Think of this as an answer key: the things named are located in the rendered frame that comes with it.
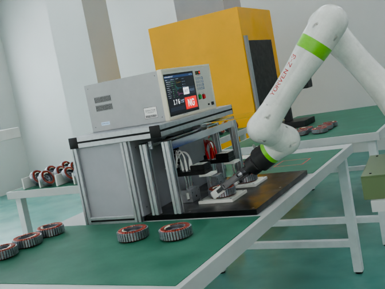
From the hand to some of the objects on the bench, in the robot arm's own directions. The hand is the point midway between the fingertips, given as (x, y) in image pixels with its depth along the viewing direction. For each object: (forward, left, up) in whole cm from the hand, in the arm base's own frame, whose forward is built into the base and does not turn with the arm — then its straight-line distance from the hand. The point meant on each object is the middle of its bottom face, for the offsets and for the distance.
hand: (222, 190), depth 223 cm
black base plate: (+1, -12, -6) cm, 13 cm away
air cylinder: (+15, 0, -3) cm, 15 cm away
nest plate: (0, 0, -3) cm, 3 cm away
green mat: (+25, +52, -4) cm, 58 cm away
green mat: (+21, -77, -8) cm, 80 cm away
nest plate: (-1, -24, -4) cm, 24 cm away
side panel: (+41, +19, -5) cm, 45 cm away
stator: (0, +43, -4) cm, 43 cm away
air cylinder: (+14, -24, -4) cm, 28 cm away
